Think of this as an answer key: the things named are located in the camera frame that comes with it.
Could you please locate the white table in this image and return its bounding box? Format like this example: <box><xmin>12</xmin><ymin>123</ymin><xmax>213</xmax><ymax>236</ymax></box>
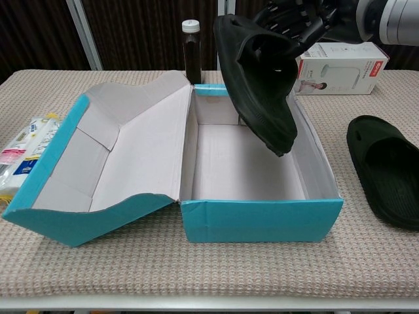
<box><xmin>0</xmin><ymin>296</ymin><xmax>419</xmax><ymax>311</ymax></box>

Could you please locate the white product carton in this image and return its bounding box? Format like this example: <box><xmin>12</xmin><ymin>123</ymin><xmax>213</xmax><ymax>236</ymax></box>
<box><xmin>293</xmin><ymin>41</ymin><xmax>390</xmax><ymax>96</ymax></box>

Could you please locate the yellow white wet wipes pack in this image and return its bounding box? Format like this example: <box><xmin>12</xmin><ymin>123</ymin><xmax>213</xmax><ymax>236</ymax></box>
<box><xmin>0</xmin><ymin>112</ymin><xmax>63</xmax><ymax>205</ymax></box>

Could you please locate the brown bottle white cap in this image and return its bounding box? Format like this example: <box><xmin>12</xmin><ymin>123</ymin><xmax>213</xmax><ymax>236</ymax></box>
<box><xmin>181</xmin><ymin>19</ymin><xmax>203</xmax><ymax>86</ymax></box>

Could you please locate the black rubber slipper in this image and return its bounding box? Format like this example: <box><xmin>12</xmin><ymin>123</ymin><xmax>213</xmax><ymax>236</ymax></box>
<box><xmin>213</xmin><ymin>14</ymin><xmax>302</xmax><ymax>158</ymax></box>
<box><xmin>346</xmin><ymin>114</ymin><xmax>419</xmax><ymax>232</ymax></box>

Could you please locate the beige waffle tablecloth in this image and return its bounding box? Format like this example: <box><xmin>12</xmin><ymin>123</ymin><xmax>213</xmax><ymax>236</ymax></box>
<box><xmin>0</xmin><ymin>69</ymin><xmax>419</xmax><ymax>298</ymax></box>

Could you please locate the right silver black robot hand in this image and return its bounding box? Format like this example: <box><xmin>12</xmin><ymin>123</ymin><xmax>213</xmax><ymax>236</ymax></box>
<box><xmin>255</xmin><ymin>0</ymin><xmax>364</xmax><ymax>45</ymax></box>

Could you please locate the teal cardboard shoe box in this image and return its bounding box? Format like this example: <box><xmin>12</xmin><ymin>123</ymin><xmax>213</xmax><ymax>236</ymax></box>
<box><xmin>1</xmin><ymin>71</ymin><xmax>344</xmax><ymax>248</ymax></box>

